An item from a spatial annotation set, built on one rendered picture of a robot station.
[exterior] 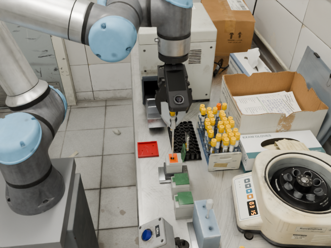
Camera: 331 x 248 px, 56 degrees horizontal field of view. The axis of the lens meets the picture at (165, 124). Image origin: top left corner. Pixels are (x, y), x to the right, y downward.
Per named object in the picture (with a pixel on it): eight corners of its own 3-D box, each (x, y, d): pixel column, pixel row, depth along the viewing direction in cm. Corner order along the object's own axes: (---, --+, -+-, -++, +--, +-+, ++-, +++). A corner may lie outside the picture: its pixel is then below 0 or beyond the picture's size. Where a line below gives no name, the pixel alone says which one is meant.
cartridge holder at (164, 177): (158, 170, 98) (157, 162, 96) (186, 168, 99) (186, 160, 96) (159, 183, 94) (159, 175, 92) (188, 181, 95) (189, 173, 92)
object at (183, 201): (173, 207, 87) (174, 192, 83) (190, 205, 88) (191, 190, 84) (175, 220, 84) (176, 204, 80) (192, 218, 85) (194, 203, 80)
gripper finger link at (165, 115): (169, 115, 88) (170, 87, 82) (171, 129, 84) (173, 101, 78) (157, 115, 88) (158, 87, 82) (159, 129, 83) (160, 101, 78)
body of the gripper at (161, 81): (184, 83, 84) (186, 41, 76) (189, 102, 77) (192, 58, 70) (156, 84, 83) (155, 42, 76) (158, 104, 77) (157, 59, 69)
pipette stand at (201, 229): (186, 224, 83) (188, 201, 77) (212, 221, 84) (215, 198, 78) (194, 260, 76) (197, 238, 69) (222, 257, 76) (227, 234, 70)
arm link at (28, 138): (-8, 184, 76) (-29, 142, 67) (16, 146, 86) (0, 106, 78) (41, 187, 75) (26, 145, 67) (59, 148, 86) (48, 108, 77)
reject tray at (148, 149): (137, 143, 107) (137, 141, 107) (156, 142, 108) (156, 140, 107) (138, 158, 102) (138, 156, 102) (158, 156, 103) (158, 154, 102)
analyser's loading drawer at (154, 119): (144, 95, 126) (144, 84, 123) (160, 94, 127) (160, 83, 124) (148, 128, 111) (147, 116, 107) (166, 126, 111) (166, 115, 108)
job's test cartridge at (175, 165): (165, 168, 97) (165, 153, 93) (180, 167, 97) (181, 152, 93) (166, 178, 94) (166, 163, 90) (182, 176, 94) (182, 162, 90)
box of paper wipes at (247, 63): (228, 64, 149) (231, 40, 141) (251, 62, 151) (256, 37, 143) (245, 90, 133) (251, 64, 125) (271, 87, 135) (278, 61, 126)
